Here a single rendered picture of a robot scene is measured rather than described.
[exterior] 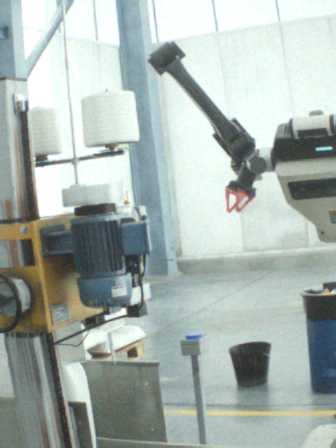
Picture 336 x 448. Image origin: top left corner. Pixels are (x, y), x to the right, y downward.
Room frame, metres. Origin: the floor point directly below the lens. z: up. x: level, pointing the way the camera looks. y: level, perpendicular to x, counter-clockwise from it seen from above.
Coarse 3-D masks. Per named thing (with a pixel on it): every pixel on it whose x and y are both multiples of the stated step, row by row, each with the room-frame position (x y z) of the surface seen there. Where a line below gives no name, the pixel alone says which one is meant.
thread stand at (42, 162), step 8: (64, 8) 2.22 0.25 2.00; (64, 16) 2.22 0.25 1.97; (64, 24) 2.22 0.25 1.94; (64, 32) 2.22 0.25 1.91; (64, 40) 2.22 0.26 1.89; (72, 120) 2.22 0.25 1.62; (72, 128) 2.22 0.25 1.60; (72, 136) 2.22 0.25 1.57; (72, 144) 2.22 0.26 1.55; (96, 152) 2.13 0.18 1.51; (104, 152) 2.11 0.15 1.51; (112, 152) 2.16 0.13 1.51; (120, 152) 2.15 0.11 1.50; (40, 160) 2.24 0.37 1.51; (48, 160) 2.23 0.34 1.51; (56, 160) 2.25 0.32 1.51; (64, 160) 2.24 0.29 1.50; (72, 160) 2.21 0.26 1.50; (80, 160) 2.21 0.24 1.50; (80, 184) 2.20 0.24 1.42
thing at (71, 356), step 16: (0, 336) 2.62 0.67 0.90; (64, 336) 2.49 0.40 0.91; (80, 336) 2.46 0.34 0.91; (0, 352) 2.63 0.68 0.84; (64, 352) 2.49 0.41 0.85; (80, 352) 2.46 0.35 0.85; (0, 368) 2.55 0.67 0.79; (64, 368) 2.44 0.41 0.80; (80, 368) 2.51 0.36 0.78; (0, 384) 2.54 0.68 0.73; (64, 384) 2.43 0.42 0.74; (80, 384) 2.48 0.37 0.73; (80, 400) 2.45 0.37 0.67
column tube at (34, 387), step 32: (0, 96) 2.01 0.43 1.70; (0, 128) 2.01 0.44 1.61; (0, 160) 2.02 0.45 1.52; (32, 160) 2.09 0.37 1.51; (0, 192) 2.02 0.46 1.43; (0, 224) 2.03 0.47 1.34; (0, 256) 2.03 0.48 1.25; (32, 256) 2.05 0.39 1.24; (32, 352) 2.00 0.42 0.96; (32, 384) 2.01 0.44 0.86; (32, 416) 2.02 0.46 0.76
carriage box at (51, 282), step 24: (48, 216) 2.33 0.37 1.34; (72, 216) 2.16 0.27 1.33; (0, 240) 2.03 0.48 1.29; (48, 264) 2.02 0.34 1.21; (72, 264) 2.13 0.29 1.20; (48, 288) 2.01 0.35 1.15; (72, 288) 2.12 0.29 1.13; (24, 312) 2.00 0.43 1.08; (48, 312) 1.98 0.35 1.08; (72, 312) 2.10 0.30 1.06; (96, 312) 2.22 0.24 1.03
